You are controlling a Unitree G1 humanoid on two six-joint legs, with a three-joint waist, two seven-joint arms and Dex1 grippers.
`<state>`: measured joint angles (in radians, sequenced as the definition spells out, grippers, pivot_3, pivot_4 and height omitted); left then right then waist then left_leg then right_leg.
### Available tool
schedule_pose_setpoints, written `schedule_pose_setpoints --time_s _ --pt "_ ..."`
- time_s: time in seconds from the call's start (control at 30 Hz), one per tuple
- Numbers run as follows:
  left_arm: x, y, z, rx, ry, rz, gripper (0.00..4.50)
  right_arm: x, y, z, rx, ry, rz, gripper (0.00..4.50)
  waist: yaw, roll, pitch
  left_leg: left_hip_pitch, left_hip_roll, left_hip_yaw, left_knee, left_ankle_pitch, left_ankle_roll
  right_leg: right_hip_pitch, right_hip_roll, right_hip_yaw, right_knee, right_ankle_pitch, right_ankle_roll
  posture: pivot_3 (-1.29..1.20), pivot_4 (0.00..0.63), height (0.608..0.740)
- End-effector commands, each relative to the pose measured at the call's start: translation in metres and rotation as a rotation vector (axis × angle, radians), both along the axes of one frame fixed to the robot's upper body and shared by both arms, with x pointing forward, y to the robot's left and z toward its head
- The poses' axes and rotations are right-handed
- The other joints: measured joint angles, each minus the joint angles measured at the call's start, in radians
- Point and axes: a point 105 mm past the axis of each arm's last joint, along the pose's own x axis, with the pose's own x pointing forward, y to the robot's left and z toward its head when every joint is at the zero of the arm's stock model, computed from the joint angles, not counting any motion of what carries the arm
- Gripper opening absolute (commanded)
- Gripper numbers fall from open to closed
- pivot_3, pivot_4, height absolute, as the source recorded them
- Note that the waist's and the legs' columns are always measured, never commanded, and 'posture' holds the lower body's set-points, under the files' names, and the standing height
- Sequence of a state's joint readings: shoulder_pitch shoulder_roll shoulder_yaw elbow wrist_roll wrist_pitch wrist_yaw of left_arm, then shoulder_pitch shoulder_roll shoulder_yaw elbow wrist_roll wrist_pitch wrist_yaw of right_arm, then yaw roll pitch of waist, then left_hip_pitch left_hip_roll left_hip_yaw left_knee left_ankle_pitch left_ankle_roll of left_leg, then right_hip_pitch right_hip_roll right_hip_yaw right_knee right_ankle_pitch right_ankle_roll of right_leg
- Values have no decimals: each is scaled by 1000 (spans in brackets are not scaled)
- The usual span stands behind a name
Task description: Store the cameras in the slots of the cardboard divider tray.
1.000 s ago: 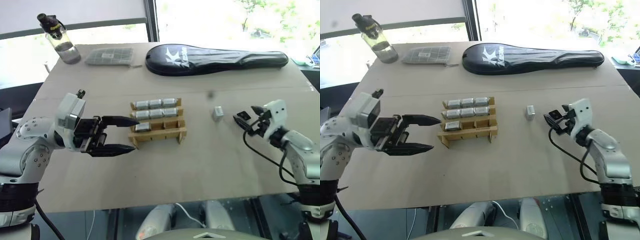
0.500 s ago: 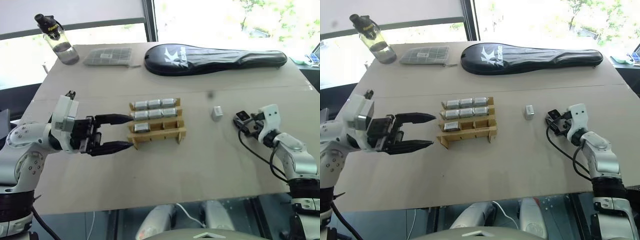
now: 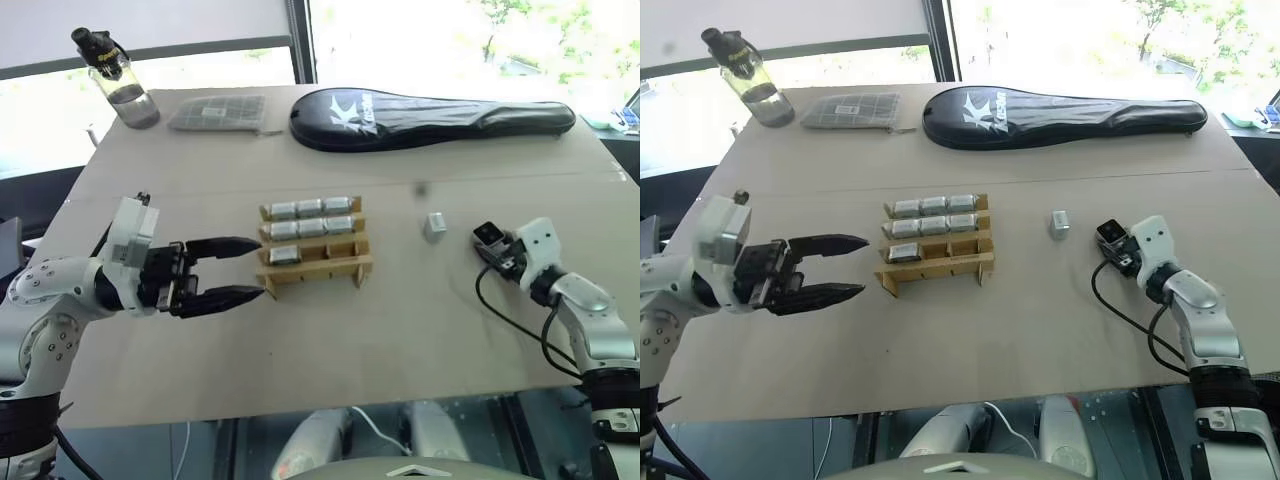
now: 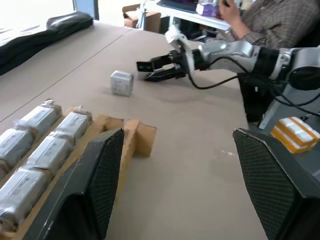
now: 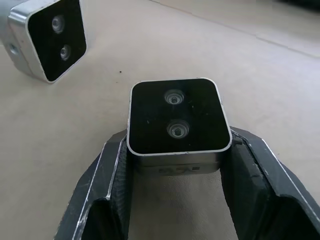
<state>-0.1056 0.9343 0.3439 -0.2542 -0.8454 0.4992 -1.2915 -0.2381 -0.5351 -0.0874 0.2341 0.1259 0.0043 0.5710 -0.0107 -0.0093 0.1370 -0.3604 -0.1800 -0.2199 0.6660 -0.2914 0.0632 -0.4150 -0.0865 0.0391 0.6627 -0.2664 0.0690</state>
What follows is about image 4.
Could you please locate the open brown cardboard box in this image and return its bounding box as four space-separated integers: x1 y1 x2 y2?
122 3 162 34

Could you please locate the person's bare hand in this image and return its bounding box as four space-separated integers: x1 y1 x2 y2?
218 0 242 26

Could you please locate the cardboard divider tray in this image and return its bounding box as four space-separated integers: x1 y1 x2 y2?
0 99 158 240

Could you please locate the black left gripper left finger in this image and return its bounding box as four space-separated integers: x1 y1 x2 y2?
24 127 125 240

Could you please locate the black padded bag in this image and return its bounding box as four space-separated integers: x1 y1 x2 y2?
0 10 94 76

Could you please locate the dark laptop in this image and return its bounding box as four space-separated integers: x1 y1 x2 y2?
156 0 201 14

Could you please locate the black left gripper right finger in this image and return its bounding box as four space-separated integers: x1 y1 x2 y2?
232 127 320 240

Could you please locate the person's plaid shirt torso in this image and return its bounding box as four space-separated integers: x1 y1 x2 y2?
215 0 320 50

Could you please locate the purple and white box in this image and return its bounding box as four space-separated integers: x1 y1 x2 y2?
195 1 220 18

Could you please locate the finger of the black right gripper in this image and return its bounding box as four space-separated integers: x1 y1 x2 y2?
143 64 181 84
135 55 179 73

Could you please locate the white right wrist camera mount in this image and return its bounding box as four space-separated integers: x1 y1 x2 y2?
164 24 196 76

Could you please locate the orange and white box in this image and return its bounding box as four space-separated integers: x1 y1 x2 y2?
270 116 320 154

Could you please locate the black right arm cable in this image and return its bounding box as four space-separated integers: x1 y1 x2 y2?
187 56 320 114

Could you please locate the white shelf desk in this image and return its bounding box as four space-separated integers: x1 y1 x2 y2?
136 0 232 32

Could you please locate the small silver wrapped cube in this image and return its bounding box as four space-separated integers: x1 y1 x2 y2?
110 70 135 98

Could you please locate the white boxed camera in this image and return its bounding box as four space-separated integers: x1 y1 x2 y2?
52 106 93 141
15 99 63 134
0 166 52 227
25 136 76 174
0 127 35 169

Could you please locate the silver robot body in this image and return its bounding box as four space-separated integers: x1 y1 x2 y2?
258 86 320 132

